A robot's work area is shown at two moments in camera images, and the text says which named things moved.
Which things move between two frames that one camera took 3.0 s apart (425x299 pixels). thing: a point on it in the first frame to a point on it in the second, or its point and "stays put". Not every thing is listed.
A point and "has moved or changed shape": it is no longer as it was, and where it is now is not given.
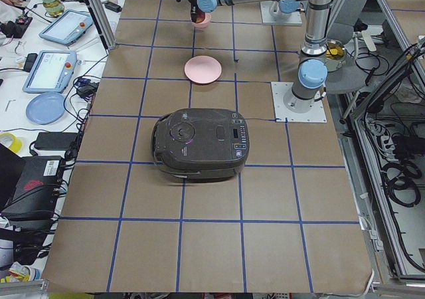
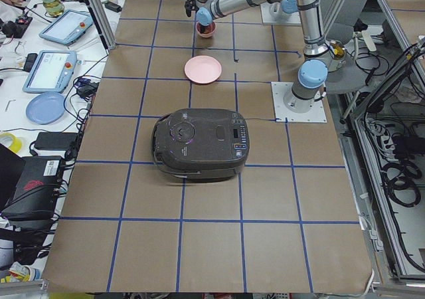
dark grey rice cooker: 200,144 stays put
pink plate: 202,69 stays put
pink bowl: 204,22 has moved or changed shape
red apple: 200,16 has moved or changed shape
